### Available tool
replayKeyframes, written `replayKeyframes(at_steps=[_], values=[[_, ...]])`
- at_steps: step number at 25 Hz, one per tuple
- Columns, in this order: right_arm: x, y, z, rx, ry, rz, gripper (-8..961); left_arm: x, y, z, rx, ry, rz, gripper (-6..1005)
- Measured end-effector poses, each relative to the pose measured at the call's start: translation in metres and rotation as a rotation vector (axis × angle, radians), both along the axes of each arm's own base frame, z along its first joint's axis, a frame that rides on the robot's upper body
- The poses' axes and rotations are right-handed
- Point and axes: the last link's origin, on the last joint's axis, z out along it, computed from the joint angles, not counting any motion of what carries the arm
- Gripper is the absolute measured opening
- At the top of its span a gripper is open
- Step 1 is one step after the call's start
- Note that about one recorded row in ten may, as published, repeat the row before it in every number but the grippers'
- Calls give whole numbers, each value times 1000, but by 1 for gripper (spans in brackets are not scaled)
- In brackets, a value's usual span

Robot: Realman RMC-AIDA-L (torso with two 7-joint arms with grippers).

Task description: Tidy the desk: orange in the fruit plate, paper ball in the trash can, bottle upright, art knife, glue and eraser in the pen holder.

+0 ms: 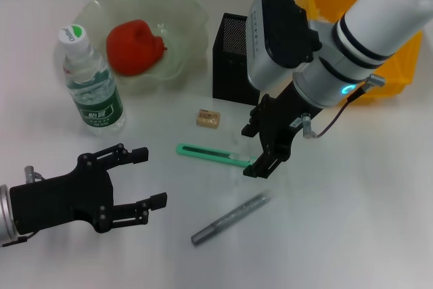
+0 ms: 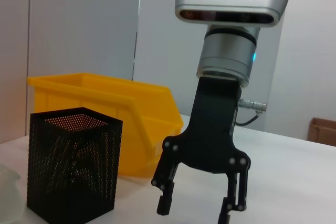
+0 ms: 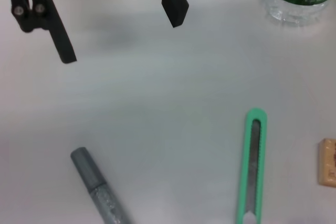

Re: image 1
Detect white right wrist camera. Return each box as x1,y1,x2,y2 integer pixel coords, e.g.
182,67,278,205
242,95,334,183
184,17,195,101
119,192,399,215
245,0,321,91

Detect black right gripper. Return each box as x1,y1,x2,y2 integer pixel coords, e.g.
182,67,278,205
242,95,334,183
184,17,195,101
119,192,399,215
241,82,323,180

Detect grey marker pen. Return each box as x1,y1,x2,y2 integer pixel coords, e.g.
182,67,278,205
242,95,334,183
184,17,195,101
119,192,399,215
190,192,271,246

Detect black mesh pen holder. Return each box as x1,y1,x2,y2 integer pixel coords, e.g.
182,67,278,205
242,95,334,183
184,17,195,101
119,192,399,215
212,12,262,106

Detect clear green-label water bottle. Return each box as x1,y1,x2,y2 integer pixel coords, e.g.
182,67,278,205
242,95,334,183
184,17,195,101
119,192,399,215
57,24,126,137

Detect right arm connector cable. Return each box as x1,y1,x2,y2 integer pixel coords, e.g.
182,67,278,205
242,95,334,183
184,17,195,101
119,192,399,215
302,74,386,139

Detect arm connector cable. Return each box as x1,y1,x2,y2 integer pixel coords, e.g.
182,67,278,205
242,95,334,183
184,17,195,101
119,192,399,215
1,165,45,248
302,74,386,139

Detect pale green glass fruit plate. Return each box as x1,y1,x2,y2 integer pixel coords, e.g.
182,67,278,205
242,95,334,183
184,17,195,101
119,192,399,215
53,0,209,95

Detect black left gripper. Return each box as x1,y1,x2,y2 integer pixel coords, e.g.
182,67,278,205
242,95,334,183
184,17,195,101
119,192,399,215
9,143,168,235

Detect green utility knife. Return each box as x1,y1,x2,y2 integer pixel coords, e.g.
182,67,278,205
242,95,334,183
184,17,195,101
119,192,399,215
175,143,260,178

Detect left arm connector cable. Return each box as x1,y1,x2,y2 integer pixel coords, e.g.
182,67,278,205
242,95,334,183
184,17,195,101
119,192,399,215
1,165,45,248

